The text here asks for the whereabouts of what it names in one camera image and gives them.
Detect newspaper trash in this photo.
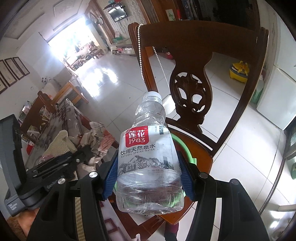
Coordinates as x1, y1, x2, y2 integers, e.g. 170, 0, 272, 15
62, 121, 115, 166

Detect clear plastic water bottle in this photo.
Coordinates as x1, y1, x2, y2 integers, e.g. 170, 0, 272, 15
115, 91, 184, 215

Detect green rimmed trash bin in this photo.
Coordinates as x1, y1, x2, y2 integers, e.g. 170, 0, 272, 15
171, 133, 197, 166

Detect grey patterned table cover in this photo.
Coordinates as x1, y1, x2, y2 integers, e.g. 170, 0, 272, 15
25, 99, 90, 169

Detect wooden sofa bench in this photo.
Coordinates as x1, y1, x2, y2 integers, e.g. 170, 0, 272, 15
20, 81, 90, 142

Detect dark wooden carved chair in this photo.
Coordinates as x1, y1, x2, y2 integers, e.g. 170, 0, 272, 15
116, 21, 268, 234

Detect yellow toy potty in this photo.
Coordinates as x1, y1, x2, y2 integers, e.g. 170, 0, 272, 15
229, 61, 250, 83

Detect framed wall pictures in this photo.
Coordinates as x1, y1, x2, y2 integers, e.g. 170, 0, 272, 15
0, 57, 30, 93

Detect white bead necklace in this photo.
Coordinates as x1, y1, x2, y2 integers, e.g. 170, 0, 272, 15
136, 23, 171, 90

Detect wall mounted television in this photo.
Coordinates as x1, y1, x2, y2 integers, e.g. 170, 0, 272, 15
104, 2, 128, 23

